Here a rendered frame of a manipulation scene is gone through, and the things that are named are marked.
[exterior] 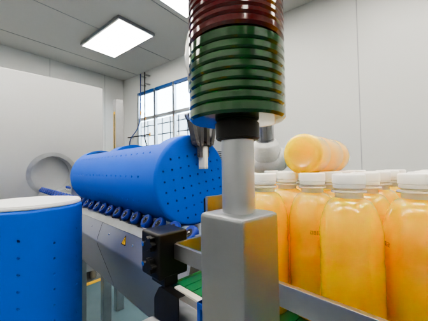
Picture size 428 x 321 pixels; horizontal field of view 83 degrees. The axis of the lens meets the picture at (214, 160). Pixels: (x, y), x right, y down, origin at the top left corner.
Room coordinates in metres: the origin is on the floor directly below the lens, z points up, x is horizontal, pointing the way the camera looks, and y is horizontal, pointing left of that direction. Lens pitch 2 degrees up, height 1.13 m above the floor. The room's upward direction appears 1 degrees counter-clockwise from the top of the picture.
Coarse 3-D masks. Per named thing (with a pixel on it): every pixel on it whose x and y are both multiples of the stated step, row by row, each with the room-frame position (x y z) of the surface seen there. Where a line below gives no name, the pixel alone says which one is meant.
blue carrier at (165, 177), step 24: (168, 144) 0.70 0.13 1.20; (72, 168) 1.29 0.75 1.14; (96, 168) 1.01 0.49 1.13; (120, 168) 0.84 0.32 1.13; (144, 168) 0.72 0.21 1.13; (168, 168) 0.70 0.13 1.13; (192, 168) 0.76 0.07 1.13; (216, 168) 0.83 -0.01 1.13; (96, 192) 1.04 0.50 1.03; (120, 192) 0.84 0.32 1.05; (144, 192) 0.71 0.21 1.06; (168, 192) 0.70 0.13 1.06; (192, 192) 0.76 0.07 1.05; (216, 192) 0.83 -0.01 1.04; (168, 216) 0.70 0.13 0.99; (192, 216) 0.76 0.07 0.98
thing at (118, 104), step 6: (114, 102) 1.97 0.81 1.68; (120, 102) 1.98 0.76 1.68; (114, 108) 1.97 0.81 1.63; (120, 108) 1.98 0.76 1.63; (114, 114) 1.97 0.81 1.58; (120, 114) 1.98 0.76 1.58; (114, 120) 1.97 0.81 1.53; (120, 120) 1.98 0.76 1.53; (114, 126) 1.97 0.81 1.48; (120, 126) 1.98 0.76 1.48; (114, 132) 1.97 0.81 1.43; (120, 132) 1.98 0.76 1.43; (114, 138) 1.97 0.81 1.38; (120, 138) 1.98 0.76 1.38; (114, 144) 1.97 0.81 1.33; (120, 144) 1.98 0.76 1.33; (114, 288) 1.98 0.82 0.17; (114, 294) 1.99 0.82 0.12; (120, 294) 1.97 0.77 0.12; (114, 300) 1.99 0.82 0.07; (120, 300) 1.97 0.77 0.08; (114, 306) 1.99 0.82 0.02; (120, 306) 1.97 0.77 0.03
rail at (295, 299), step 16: (176, 256) 0.48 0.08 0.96; (192, 256) 0.44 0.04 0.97; (288, 288) 0.31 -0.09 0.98; (288, 304) 0.31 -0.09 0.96; (304, 304) 0.29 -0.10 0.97; (320, 304) 0.28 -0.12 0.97; (336, 304) 0.27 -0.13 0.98; (320, 320) 0.28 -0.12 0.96; (336, 320) 0.27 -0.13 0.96; (352, 320) 0.25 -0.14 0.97; (368, 320) 0.24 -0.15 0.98; (384, 320) 0.24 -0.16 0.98
